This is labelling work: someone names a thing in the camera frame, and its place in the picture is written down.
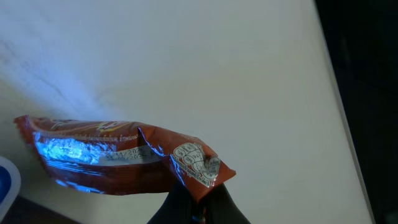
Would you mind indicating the red Top chocolate bar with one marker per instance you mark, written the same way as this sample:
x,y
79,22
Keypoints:
x,y
122,157

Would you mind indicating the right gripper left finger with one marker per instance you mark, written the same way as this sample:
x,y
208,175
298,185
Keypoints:
x,y
179,207

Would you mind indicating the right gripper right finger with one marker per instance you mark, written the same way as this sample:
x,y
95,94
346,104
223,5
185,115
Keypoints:
x,y
221,209

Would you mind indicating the white barcode scanner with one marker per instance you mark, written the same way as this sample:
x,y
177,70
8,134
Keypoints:
x,y
10,185

